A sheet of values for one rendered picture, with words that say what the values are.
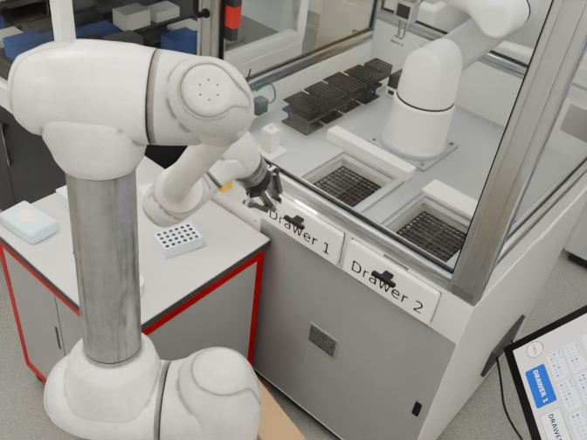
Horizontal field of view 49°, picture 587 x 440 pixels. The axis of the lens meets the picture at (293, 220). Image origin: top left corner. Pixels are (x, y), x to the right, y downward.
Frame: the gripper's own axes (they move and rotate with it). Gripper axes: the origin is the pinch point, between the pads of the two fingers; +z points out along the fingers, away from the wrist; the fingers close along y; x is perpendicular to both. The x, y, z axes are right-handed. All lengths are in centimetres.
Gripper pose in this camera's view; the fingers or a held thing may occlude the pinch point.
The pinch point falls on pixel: (276, 206)
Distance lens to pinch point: 173.8
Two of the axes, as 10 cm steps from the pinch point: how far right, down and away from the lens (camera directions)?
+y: 5.9, -7.9, 1.6
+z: 2.8, 3.9, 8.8
